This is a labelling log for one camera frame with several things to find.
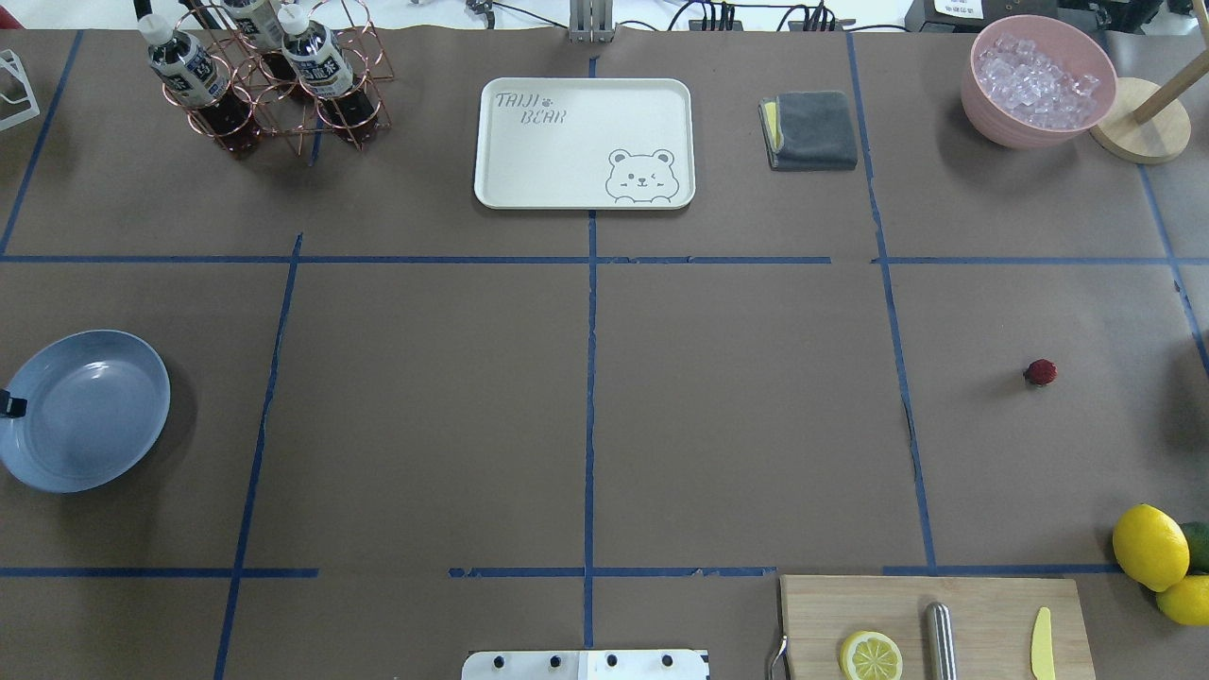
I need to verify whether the tea bottle far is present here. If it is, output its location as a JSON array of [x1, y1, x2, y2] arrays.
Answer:
[[220, 1, 297, 82]]

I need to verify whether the blue plate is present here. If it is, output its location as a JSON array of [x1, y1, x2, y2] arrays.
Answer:
[[1, 329, 170, 494]]

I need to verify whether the green lime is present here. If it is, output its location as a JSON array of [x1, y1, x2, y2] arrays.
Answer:
[[1179, 521, 1209, 575]]

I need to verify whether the red strawberry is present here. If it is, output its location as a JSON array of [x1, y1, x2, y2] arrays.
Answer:
[[1022, 361, 1058, 387]]

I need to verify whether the wooden cutting board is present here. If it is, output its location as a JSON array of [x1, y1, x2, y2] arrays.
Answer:
[[779, 575, 1098, 680]]

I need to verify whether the steel muddler rod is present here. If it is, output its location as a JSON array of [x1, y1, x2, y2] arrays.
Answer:
[[925, 603, 959, 679]]

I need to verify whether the yellow plastic knife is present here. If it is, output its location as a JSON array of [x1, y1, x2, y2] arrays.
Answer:
[[1030, 606, 1055, 680]]

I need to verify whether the copper wire bottle rack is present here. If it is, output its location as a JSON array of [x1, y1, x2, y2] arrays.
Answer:
[[163, 1, 397, 159]]

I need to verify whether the tea bottle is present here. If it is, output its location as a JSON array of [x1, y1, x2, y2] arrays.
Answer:
[[277, 4, 378, 146], [137, 13, 260, 159], [220, 1, 297, 82]]

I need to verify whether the pink bowl of ice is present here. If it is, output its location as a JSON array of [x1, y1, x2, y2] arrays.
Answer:
[[962, 15, 1117, 149]]

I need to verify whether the white wire cup rack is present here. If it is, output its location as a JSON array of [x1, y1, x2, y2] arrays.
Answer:
[[1, 50, 42, 129]]

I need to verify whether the yellow lemon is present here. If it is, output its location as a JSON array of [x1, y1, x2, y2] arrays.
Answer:
[[1155, 575, 1209, 627], [1111, 503, 1190, 593]]

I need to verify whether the tea bottle middle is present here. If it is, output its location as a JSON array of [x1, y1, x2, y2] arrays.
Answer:
[[277, 4, 378, 146]]

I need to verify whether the grey folded cloth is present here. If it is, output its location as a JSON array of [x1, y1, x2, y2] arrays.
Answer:
[[758, 91, 858, 172]]

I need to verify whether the cream bear tray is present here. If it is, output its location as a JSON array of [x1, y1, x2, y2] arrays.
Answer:
[[472, 77, 696, 211]]

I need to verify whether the tea bottle near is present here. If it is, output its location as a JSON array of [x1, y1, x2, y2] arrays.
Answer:
[[137, 13, 260, 159]]

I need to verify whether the lemon half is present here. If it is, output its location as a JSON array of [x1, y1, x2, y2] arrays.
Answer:
[[837, 630, 904, 679]]

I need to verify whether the aluminium frame post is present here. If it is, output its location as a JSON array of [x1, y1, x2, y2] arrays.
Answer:
[[569, 0, 617, 44]]

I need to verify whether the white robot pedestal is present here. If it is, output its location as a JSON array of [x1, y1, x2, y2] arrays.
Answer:
[[459, 649, 711, 679]]

